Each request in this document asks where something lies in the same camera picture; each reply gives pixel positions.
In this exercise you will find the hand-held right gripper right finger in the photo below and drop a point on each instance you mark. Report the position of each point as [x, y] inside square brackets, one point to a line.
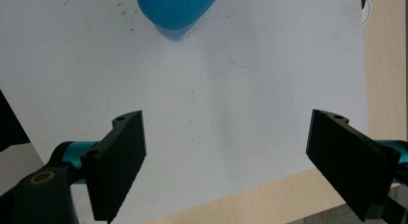
[349, 163]

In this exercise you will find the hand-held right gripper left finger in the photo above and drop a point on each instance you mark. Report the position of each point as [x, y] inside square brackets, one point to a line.
[115, 166]

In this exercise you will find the white paper sheet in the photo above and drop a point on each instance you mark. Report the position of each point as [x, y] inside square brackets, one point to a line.
[205, 99]

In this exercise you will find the black object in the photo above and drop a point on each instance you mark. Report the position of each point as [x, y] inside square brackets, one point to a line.
[9, 128]

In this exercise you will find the white round object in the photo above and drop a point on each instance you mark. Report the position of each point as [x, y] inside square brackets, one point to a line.
[366, 9]

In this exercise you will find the blue plastic object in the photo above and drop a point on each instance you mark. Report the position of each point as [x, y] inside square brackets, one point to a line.
[174, 12]

